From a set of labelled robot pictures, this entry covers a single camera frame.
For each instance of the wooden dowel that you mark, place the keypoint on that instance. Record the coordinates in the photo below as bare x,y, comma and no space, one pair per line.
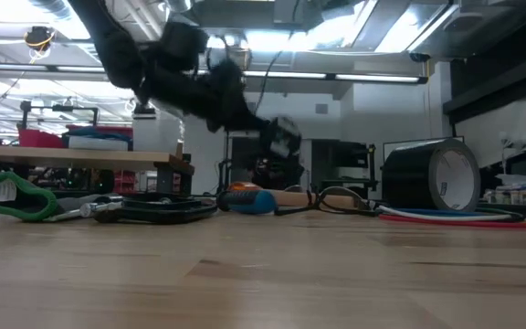
290,198

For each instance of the black-rimmed safety glasses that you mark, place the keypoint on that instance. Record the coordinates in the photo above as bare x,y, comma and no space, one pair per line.
314,202

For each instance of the long tube light bar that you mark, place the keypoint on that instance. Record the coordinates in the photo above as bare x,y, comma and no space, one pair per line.
359,77

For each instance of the white container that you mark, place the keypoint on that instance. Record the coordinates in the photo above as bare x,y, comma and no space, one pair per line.
153,137

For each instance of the black C-clamp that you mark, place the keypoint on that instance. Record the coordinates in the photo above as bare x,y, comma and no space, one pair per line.
176,212

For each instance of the red storage drawers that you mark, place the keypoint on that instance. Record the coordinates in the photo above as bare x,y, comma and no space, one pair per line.
121,183

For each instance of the white tray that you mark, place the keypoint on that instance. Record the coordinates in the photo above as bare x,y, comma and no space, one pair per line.
98,144

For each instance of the wooden workbench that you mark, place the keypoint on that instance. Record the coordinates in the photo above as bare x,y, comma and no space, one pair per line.
85,159

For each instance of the black shelf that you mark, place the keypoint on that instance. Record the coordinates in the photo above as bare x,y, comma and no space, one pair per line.
496,87

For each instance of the red plastic bin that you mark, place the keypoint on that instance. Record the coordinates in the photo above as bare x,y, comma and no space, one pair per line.
39,138

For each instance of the white desk lamp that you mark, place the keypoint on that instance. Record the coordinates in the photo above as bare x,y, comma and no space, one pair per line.
524,145

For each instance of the grey black green-cuffed work glove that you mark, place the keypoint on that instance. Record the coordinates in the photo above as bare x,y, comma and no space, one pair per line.
46,203

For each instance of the grey wall vent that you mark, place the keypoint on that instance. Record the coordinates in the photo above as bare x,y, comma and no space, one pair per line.
321,109

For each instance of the black duct tape roll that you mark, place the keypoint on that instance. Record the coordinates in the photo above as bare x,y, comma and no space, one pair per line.
404,183

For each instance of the black camera rig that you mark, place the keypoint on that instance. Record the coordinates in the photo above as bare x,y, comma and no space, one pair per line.
62,109

